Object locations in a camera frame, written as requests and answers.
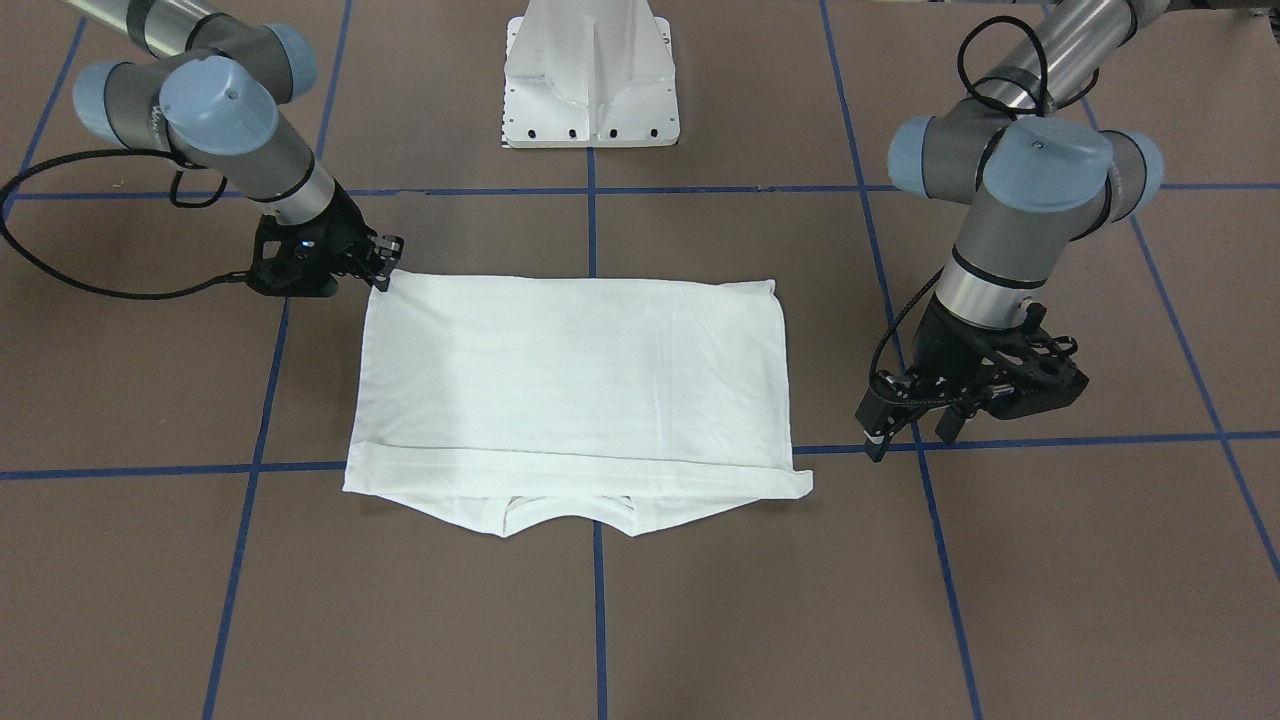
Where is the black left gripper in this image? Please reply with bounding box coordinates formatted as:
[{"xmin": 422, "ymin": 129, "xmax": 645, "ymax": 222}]
[{"xmin": 855, "ymin": 295, "xmax": 1021, "ymax": 462}]

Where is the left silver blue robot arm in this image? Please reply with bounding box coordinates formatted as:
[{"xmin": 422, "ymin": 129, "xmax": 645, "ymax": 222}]
[{"xmin": 855, "ymin": 1, "xmax": 1174, "ymax": 461}]

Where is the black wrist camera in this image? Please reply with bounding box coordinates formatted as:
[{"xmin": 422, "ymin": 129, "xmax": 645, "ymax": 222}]
[
  {"xmin": 244, "ymin": 234, "xmax": 339, "ymax": 299},
  {"xmin": 986, "ymin": 331, "xmax": 1089, "ymax": 420}
]

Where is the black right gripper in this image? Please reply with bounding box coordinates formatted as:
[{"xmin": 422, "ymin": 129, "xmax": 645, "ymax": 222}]
[{"xmin": 265, "ymin": 184, "xmax": 404, "ymax": 292}]

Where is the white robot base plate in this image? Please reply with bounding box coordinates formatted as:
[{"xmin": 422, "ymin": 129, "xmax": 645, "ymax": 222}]
[{"xmin": 500, "ymin": 78, "xmax": 681, "ymax": 149}]

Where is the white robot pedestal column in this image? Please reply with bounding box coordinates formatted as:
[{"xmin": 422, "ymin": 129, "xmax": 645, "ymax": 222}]
[{"xmin": 504, "ymin": 1, "xmax": 676, "ymax": 110}]

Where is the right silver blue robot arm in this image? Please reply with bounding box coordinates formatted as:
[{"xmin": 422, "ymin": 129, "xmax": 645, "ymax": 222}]
[{"xmin": 73, "ymin": 1, "xmax": 403, "ymax": 299}]

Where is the white long-sleeve printed shirt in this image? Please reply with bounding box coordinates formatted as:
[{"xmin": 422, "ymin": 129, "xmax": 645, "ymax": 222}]
[{"xmin": 343, "ymin": 272, "xmax": 814, "ymax": 537}]

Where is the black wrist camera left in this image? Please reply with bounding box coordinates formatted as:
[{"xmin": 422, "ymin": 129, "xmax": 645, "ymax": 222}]
[{"xmin": 986, "ymin": 331, "xmax": 1089, "ymax": 420}]

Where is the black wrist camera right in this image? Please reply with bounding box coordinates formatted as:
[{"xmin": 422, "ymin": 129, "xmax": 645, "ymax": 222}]
[{"xmin": 244, "ymin": 234, "xmax": 339, "ymax": 299}]

